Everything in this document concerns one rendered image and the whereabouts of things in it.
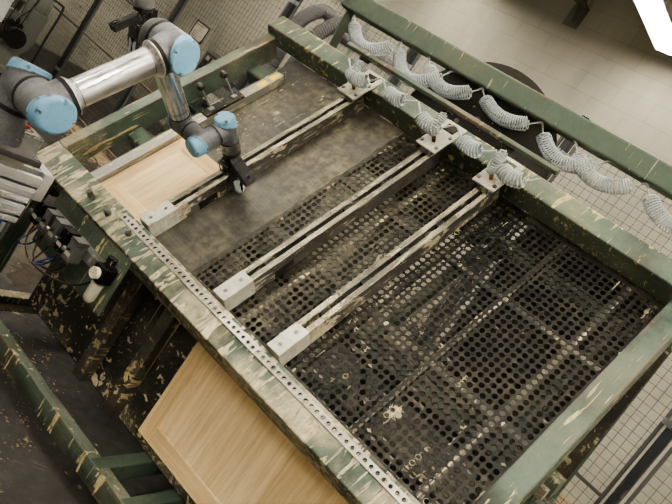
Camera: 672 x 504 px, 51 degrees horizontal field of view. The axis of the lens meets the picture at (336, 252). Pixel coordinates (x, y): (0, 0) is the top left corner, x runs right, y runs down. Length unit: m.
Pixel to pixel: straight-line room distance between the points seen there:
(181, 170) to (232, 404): 0.95
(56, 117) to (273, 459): 1.27
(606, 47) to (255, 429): 6.08
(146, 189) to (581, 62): 5.70
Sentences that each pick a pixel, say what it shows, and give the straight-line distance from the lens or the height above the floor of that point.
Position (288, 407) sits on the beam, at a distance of 2.14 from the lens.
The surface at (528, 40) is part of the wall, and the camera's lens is 8.12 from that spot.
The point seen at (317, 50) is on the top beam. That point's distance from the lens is 3.27.
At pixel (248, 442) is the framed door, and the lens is 2.51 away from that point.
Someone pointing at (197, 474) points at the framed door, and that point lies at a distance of 2.65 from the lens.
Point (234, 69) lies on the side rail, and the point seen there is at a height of 1.54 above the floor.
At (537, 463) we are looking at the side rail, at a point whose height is 1.16.
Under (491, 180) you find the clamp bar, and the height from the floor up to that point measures 1.76.
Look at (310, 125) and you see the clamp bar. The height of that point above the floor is 1.54.
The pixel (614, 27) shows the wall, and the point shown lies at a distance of 7.86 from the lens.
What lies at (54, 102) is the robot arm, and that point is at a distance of 2.05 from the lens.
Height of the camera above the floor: 1.63
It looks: 9 degrees down
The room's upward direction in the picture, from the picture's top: 35 degrees clockwise
